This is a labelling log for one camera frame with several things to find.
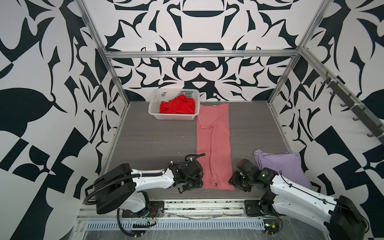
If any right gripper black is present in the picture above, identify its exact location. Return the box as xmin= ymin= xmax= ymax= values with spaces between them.
xmin=225 ymin=170 xmax=254 ymax=192

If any pink t shirt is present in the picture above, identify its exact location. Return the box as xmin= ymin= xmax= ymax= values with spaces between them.
xmin=196 ymin=104 xmax=235 ymax=191

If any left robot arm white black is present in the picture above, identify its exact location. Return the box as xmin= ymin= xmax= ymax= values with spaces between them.
xmin=83 ymin=157 xmax=204 ymax=217

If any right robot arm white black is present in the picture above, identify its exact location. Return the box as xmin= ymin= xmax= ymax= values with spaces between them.
xmin=229 ymin=159 xmax=370 ymax=240

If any folded purple t shirt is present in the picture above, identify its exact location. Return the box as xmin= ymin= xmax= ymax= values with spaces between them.
xmin=254 ymin=150 xmax=311 ymax=189

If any small green circuit board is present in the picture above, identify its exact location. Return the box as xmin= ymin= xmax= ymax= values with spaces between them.
xmin=263 ymin=218 xmax=283 ymax=236

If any red t shirt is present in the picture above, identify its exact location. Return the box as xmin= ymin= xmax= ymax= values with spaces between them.
xmin=160 ymin=95 xmax=196 ymax=115

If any white plastic basket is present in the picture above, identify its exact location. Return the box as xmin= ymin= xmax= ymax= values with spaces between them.
xmin=148 ymin=88 xmax=200 ymax=121

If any black corrugated cable hose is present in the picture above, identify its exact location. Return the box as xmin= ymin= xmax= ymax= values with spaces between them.
xmin=83 ymin=152 xmax=206 ymax=238

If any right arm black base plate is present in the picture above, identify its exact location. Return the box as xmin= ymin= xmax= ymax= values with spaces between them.
xmin=244 ymin=200 xmax=276 ymax=217

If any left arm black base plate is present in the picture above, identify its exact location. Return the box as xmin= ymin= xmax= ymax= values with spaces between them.
xmin=122 ymin=201 xmax=165 ymax=218

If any white slotted cable duct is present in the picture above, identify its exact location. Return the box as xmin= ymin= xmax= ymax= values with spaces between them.
xmin=85 ymin=218 xmax=266 ymax=231

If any black wall hook rack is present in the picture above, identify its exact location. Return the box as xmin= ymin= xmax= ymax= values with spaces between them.
xmin=322 ymin=71 xmax=384 ymax=145

